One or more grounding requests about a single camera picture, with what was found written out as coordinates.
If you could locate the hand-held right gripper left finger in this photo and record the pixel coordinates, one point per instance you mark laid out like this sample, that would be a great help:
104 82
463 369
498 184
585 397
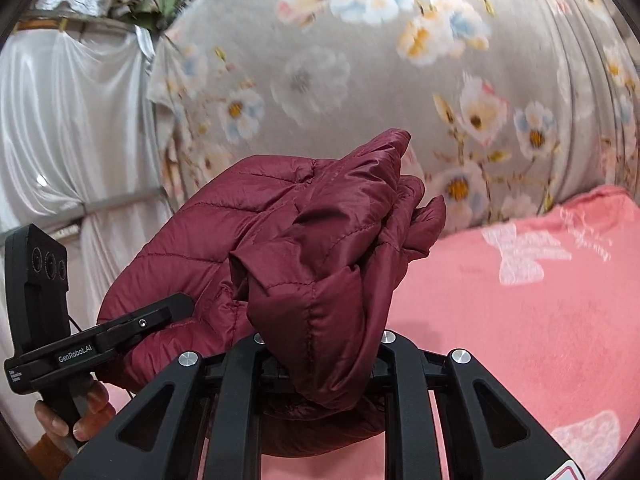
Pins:
240 377

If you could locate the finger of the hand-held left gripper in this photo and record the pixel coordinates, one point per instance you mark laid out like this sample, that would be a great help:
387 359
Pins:
150 317

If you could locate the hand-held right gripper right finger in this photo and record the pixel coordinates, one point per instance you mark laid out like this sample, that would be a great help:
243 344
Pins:
405 377

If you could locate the maroon quilted jacket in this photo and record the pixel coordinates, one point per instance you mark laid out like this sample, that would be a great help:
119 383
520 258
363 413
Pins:
300 240

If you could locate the person's left hand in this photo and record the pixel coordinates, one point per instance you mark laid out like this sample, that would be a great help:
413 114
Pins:
95 412

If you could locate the pink blanket with white bows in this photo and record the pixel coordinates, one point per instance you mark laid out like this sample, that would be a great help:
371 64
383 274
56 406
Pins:
475 320

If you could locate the white satin curtain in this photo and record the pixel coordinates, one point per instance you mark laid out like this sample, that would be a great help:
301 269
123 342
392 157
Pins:
75 135

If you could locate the grey floral bed sheet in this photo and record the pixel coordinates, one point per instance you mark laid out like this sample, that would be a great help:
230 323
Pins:
375 60

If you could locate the wooden rail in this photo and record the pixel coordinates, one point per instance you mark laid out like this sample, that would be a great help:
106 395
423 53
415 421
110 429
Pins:
60 24

